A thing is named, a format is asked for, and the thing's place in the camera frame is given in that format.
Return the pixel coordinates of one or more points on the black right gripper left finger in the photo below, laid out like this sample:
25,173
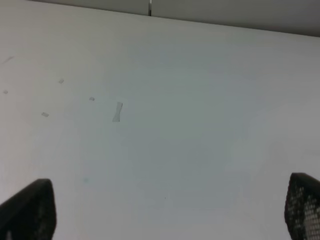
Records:
30,214

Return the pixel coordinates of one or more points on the clear tape strip on table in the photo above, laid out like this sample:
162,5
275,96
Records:
117,115

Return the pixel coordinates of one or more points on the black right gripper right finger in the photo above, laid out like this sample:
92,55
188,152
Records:
302,207

